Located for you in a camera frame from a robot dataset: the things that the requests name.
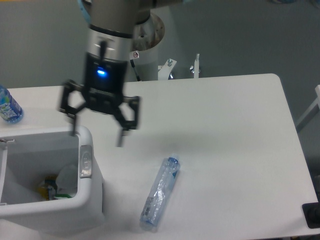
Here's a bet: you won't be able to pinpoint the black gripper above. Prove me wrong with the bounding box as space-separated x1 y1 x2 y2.
58 53 141 147

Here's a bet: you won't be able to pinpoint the white plastic wrapper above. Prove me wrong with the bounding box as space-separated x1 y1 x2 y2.
55 164 78 189

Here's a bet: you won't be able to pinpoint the crushed clear plastic bottle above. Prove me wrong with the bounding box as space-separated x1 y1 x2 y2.
139 154 181 231

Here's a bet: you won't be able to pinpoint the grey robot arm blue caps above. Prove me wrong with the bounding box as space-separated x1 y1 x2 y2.
59 0 180 146

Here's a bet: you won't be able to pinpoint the white plastic trash can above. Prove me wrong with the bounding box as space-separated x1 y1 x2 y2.
0 126 105 233

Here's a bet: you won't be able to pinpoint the colourful trash inside can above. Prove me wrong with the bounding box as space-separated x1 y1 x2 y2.
36 175 78 201

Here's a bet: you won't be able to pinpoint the blue labelled water bottle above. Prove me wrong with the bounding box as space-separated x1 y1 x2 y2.
0 85 24 124

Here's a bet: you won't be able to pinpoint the black clamp at table edge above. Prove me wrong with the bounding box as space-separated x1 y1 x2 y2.
302 202 320 229

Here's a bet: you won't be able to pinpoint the black cable on pedestal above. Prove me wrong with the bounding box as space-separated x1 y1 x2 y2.
129 58 141 82

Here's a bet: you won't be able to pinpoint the white pedestal base frame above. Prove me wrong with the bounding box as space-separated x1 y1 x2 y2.
157 53 201 81

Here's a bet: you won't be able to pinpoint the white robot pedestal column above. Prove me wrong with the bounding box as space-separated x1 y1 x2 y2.
125 10 165 82

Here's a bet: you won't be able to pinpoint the white frame at right edge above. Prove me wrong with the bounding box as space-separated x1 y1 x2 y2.
295 85 320 133

